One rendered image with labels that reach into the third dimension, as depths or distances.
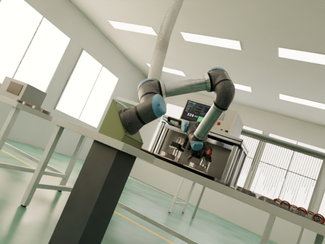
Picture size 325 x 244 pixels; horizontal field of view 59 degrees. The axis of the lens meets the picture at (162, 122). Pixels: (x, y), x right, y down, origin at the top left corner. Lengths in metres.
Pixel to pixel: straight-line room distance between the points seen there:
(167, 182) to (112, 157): 7.61
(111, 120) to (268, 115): 7.54
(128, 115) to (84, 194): 0.46
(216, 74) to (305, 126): 7.19
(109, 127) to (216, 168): 1.08
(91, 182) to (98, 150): 0.17
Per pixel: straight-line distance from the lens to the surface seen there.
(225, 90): 1.60
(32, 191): 2.58
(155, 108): 1.48
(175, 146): 2.22
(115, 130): 1.51
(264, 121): 8.78
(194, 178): 1.81
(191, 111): 2.35
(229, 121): 2.25
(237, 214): 8.47
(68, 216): 1.59
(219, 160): 2.32
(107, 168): 1.47
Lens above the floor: 0.72
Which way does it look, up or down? 8 degrees up
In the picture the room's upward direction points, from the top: 22 degrees clockwise
